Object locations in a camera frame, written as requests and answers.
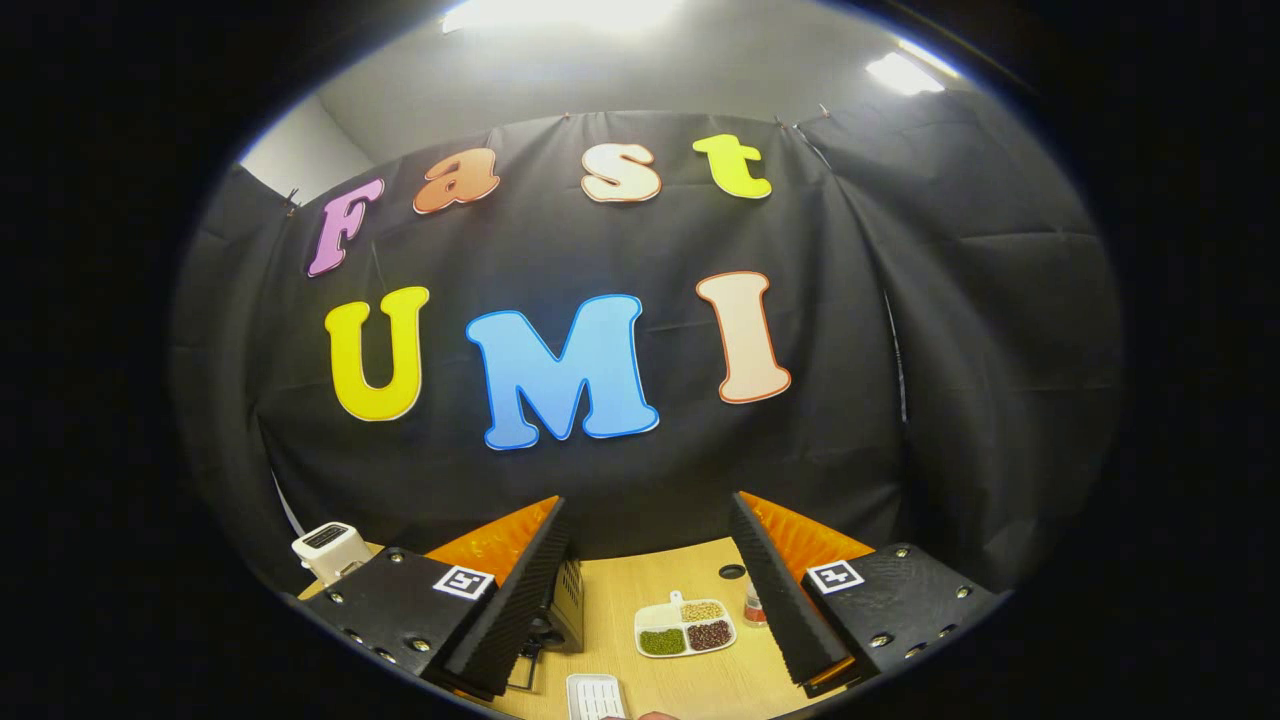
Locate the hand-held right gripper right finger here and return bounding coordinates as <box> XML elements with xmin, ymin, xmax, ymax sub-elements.
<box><xmin>730</xmin><ymin>491</ymin><xmax>1006</xmax><ymax>699</ymax></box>

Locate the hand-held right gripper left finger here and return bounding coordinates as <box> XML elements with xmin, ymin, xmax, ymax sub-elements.
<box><xmin>298</xmin><ymin>496</ymin><xmax>571</xmax><ymax>701</ymax></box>

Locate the black electric oven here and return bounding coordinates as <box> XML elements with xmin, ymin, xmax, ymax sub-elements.
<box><xmin>505</xmin><ymin>555</ymin><xmax>587</xmax><ymax>693</ymax></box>

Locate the small white ribbed plate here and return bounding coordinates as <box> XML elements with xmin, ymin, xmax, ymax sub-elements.
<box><xmin>566</xmin><ymin>673</ymin><xmax>629</xmax><ymax>720</ymax></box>

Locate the white divided dish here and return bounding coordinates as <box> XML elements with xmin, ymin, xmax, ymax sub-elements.
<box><xmin>633</xmin><ymin>590</ymin><xmax>739</xmax><ymax>659</ymax></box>

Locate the black backdrop cloth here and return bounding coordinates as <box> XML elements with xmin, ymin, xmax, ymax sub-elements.
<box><xmin>170</xmin><ymin>90</ymin><xmax>1126</xmax><ymax>593</ymax></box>

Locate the white toaster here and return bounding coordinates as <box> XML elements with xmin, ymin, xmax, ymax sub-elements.
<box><xmin>291</xmin><ymin>521</ymin><xmax>374</xmax><ymax>587</ymax></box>

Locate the narrow ceiling light panel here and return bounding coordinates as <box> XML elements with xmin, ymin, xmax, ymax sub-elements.
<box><xmin>864</xmin><ymin>38</ymin><xmax>963</xmax><ymax>98</ymax></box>

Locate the large ceiling light panel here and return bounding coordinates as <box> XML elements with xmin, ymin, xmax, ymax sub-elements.
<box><xmin>443</xmin><ymin>0</ymin><xmax>687</xmax><ymax>34</ymax></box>

